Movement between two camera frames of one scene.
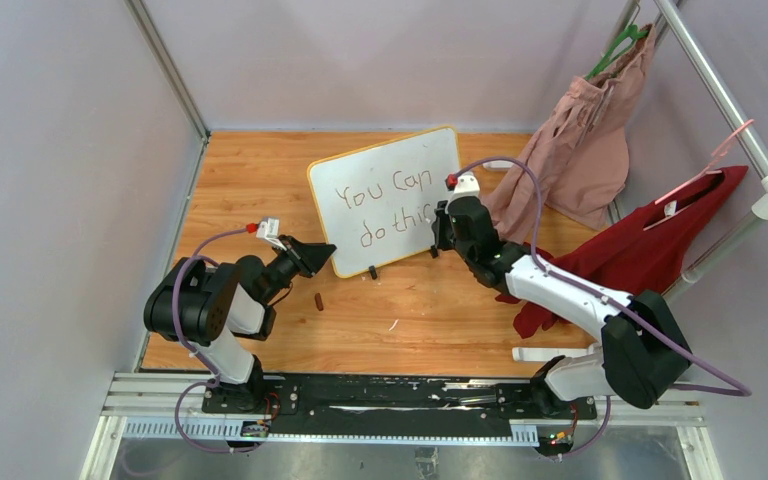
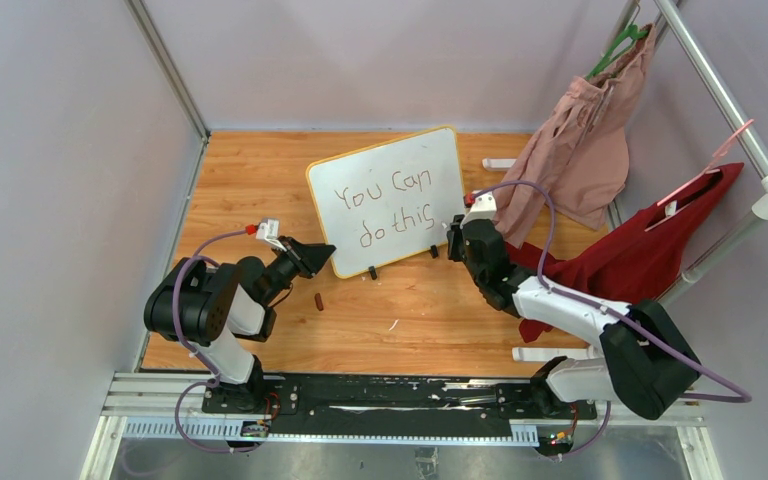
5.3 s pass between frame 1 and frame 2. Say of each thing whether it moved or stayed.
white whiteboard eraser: stayed
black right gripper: moved
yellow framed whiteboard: stayed
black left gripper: stayed
